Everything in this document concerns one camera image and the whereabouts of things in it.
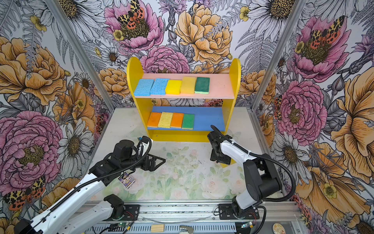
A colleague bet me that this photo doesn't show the purple playing card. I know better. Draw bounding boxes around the purple playing card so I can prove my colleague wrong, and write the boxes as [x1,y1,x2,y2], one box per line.
[118,172,135,189]

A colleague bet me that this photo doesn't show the small yellow sponge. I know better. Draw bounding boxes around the small yellow sponge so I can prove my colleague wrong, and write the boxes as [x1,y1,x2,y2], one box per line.
[220,159,236,168]

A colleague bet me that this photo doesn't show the aluminium corner post right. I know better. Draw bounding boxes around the aluminium corner post right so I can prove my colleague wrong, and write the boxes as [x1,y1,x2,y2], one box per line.
[250,0,307,111]

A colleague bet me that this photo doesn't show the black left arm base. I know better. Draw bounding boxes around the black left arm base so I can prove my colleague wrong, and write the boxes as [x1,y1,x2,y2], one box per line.
[110,204,140,221]

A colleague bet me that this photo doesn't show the black corrugated left cable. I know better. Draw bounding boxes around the black corrugated left cable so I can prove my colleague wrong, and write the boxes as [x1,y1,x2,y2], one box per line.
[29,136,153,223]

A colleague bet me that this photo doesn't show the aluminium front rail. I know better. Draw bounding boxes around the aluminium front rail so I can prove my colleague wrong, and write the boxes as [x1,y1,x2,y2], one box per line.
[52,200,302,226]

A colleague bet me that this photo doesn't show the aluminium corner post left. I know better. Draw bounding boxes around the aluminium corner post left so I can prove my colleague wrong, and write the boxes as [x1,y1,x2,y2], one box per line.
[46,1,116,113]

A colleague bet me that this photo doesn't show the large blue sponge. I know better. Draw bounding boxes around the large blue sponge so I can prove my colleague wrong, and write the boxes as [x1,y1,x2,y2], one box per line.
[134,79,154,97]

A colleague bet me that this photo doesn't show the black corrugated cable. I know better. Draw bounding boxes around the black corrugated cable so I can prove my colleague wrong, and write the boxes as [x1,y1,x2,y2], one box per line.
[210,125,297,202]
[29,136,153,223]

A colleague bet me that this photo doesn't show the orange sponge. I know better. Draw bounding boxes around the orange sponge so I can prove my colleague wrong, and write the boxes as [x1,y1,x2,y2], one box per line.
[147,112,162,128]

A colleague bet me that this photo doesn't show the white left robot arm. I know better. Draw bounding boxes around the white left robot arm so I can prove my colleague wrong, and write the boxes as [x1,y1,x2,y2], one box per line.
[14,136,165,234]

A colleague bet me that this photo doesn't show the small wooden block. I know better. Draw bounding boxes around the small wooden block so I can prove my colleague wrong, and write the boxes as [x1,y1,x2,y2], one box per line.
[151,224,165,233]

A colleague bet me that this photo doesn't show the tan yellow sponge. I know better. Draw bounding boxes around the tan yellow sponge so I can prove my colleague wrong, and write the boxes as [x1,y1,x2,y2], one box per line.
[170,113,184,129]

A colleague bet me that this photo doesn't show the bright yellow sponge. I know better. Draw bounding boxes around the bright yellow sponge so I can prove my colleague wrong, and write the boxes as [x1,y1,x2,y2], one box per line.
[165,80,182,95]

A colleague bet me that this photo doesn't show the black corrugated right cable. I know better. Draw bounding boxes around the black corrugated right cable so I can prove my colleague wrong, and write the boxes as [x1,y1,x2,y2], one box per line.
[210,125,297,202]

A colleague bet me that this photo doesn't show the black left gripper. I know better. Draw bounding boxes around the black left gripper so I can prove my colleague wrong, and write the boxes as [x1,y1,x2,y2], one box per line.
[121,152,166,172]

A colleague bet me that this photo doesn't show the dark green sponge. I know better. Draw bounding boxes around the dark green sponge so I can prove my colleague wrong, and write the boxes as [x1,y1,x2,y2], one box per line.
[194,77,210,95]

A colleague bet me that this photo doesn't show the textured yellow sponge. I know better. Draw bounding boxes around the textured yellow sponge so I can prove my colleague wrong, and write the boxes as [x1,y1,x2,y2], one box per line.
[158,112,173,129]

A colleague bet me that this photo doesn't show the yellow wooden shelf unit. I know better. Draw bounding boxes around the yellow wooden shelf unit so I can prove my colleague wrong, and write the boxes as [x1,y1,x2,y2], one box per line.
[127,57,241,142]

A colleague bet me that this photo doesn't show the yellow sponge green backing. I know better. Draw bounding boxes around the yellow sponge green backing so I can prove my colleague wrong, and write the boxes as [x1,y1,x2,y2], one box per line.
[182,114,195,130]

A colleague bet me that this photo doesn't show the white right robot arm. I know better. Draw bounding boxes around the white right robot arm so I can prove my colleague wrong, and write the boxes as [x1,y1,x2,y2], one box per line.
[207,126,281,217]

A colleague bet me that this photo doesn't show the rounded yellow sponge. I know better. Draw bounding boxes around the rounded yellow sponge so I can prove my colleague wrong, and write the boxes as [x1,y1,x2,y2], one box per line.
[180,77,196,95]

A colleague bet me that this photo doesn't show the round beige object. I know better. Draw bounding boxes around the round beige object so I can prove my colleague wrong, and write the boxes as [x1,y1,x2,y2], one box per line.
[272,223,286,234]

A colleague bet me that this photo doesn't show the aluminium corner post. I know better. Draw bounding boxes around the aluminium corner post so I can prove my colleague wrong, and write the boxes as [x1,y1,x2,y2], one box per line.
[250,0,307,111]
[46,1,116,113]

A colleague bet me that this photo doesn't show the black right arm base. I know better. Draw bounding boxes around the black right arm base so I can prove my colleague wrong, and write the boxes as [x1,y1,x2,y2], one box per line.
[218,203,260,220]

